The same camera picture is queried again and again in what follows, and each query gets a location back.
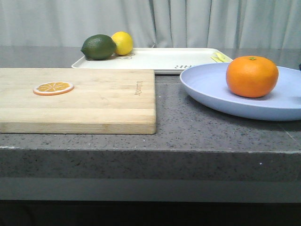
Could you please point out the yellow plastic fork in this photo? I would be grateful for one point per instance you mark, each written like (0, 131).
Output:
(220, 58)

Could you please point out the dark green lime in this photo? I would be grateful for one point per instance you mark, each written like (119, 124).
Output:
(98, 47)

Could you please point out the orange fruit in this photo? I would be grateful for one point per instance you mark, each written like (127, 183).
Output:
(251, 76)

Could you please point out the light blue plate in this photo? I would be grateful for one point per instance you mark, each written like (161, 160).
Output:
(209, 85)

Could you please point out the grey curtain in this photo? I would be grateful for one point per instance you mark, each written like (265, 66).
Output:
(153, 23)

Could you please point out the cream white tray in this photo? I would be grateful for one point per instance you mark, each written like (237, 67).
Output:
(161, 60)

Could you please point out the yellow lemon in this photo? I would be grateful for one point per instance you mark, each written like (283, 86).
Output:
(124, 43)

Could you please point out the wooden cutting board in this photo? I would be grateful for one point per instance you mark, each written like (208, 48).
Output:
(103, 101)

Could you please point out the orange slice piece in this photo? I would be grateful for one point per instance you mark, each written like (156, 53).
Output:
(53, 88)

